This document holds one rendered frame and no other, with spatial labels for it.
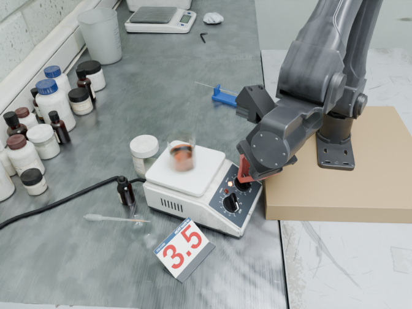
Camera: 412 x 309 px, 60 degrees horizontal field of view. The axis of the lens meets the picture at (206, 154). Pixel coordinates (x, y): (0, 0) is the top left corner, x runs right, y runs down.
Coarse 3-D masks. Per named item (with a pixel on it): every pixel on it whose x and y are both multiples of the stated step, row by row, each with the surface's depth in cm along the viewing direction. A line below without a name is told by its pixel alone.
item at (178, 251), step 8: (192, 224) 63; (184, 232) 62; (192, 232) 63; (176, 240) 61; (184, 240) 62; (192, 240) 62; (200, 240) 63; (168, 248) 60; (176, 248) 60; (184, 248) 61; (192, 248) 62; (160, 256) 59; (168, 256) 59; (176, 256) 60; (184, 256) 61; (168, 264) 59; (176, 264) 59
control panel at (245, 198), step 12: (228, 180) 67; (216, 192) 64; (228, 192) 65; (240, 192) 67; (252, 192) 68; (216, 204) 63; (240, 204) 65; (252, 204) 66; (228, 216) 63; (240, 216) 64
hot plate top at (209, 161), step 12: (168, 156) 69; (204, 156) 69; (216, 156) 68; (156, 168) 67; (168, 168) 67; (204, 168) 66; (216, 168) 66; (156, 180) 64; (168, 180) 64; (180, 180) 64; (192, 180) 64; (204, 180) 64; (192, 192) 62; (204, 192) 62
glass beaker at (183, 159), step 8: (176, 128) 64; (184, 128) 64; (192, 128) 63; (168, 136) 63; (176, 136) 65; (184, 136) 65; (192, 136) 64; (168, 144) 62; (176, 144) 66; (192, 144) 62; (176, 152) 61; (184, 152) 62; (192, 152) 63; (176, 160) 63; (184, 160) 63; (192, 160) 64; (176, 168) 64; (184, 168) 64; (192, 168) 65
